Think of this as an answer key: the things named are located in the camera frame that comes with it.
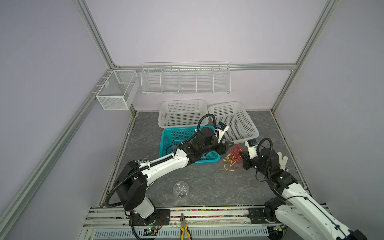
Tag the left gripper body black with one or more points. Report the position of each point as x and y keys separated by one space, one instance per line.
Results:
x=219 y=148

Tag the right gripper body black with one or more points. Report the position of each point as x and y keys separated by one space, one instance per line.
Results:
x=255 y=164

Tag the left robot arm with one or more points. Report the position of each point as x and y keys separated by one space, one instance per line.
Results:
x=129 y=190

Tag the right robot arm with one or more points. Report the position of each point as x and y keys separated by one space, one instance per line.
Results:
x=293 y=206

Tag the white work glove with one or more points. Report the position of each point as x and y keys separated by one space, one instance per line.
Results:
x=283 y=162

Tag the white plastic basket right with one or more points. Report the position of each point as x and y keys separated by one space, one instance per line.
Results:
x=234 y=115

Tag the white plastic basket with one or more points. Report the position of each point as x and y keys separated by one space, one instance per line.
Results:
x=234 y=115
x=184 y=113

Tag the teal plastic basket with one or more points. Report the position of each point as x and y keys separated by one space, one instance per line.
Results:
x=174 y=136

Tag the white plastic basket left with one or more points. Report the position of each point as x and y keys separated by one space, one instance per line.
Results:
x=184 y=113

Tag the clear plastic cup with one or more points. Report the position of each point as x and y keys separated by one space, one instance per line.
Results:
x=181 y=189

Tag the round tape plate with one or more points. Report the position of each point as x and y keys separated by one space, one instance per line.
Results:
x=142 y=162

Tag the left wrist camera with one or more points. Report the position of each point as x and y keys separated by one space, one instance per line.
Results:
x=222 y=127

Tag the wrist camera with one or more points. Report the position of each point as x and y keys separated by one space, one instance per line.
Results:
x=222 y=127
x=252 y=145

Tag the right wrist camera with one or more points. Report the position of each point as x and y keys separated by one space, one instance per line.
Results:
x=252 y=145

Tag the white wire shelf rack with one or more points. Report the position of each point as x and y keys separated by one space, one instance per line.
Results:
x=186 y=78

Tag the yellow handled pliers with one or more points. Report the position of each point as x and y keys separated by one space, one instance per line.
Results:
x=184 y=228

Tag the white mesh wall box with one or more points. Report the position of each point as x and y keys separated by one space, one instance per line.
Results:
x=118 y=91

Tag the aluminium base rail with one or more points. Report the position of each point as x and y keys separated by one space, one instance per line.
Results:
x=215 y=222

